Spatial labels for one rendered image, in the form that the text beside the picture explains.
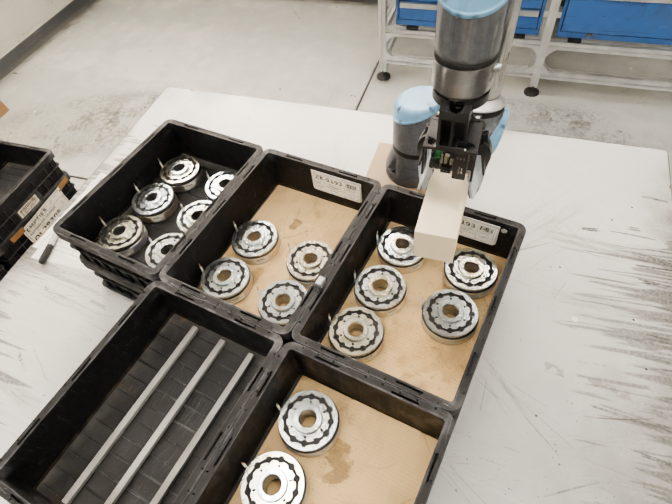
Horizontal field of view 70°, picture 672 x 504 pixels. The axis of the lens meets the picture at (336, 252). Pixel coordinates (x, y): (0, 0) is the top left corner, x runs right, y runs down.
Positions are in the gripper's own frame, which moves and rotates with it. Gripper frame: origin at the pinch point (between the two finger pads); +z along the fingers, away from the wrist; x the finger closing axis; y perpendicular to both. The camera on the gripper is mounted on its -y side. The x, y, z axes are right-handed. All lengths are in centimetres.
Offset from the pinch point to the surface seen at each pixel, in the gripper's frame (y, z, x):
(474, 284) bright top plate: 2.6, 22.8, 7.5
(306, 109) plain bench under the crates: -62, 39, -54
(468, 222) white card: -8.7, 18.3, 4.1
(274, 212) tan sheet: -7.6, 25.8, -39.6
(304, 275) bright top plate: 9.0, 22.9, -25.4
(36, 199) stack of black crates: -18, 58, -144
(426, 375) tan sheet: 21.9, 25.7, 2.4
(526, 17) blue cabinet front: -187, 69, 10
